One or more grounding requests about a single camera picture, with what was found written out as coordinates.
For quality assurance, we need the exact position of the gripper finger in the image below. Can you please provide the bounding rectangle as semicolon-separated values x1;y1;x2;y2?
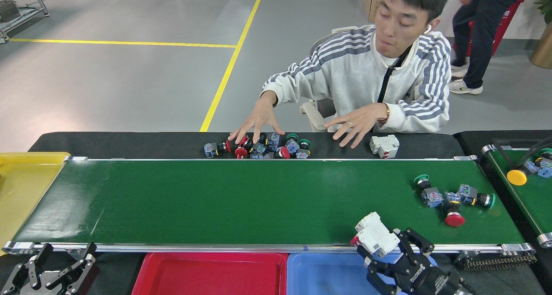
45;243;100;294
2;243;53;294

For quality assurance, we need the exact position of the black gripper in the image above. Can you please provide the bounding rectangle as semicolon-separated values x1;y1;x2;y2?
357;228;473;295

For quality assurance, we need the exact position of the white circuit breaker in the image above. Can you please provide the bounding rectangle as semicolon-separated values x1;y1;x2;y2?
350;212;401;258
370;135;400;159

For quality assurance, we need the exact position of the yellow plastic tray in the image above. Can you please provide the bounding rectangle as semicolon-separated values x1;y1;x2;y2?
0;152;71;257

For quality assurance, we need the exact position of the blue plastic tray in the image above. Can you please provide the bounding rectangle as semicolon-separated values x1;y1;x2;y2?
287;252;438;295

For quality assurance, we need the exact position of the red plastic tray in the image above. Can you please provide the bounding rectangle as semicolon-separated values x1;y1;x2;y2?
132;252;289;295

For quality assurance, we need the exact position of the short green conveyor belt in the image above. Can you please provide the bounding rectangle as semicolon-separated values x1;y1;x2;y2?
482;144;552;248

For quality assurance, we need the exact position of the person's left hand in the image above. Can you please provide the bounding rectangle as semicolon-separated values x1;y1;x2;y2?
326;104;389;149

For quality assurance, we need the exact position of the person's right hand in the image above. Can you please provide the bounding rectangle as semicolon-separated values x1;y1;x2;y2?
228;92;285;144

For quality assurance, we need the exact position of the grey office chair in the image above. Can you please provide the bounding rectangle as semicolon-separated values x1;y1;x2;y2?
300;26;358;132

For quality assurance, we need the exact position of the person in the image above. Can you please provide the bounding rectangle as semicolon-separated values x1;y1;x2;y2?
261;0;452;134
448;0;535;95

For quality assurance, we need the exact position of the silver metal rack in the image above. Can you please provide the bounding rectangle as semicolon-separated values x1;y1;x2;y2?
0;0;49;44

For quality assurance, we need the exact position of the black box on rack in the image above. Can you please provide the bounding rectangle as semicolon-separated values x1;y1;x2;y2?
0;0;21;23

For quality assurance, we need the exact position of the gold plant pot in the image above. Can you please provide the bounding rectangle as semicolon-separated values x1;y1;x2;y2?
530;23;552;69

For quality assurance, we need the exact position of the brown cardboard box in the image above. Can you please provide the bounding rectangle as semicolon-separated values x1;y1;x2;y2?
361;0;386;22

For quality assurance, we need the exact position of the red fire extinguisher box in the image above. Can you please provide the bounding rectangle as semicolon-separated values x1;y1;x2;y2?
453;0;525;57

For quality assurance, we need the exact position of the green potted plant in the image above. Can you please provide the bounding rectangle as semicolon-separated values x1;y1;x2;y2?
533;0;552;24

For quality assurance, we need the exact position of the black drive chain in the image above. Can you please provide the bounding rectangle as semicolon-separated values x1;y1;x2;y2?
457;250;537;270

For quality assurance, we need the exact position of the black hose bundle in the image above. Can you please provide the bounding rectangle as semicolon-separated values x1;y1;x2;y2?
492;135;552;168

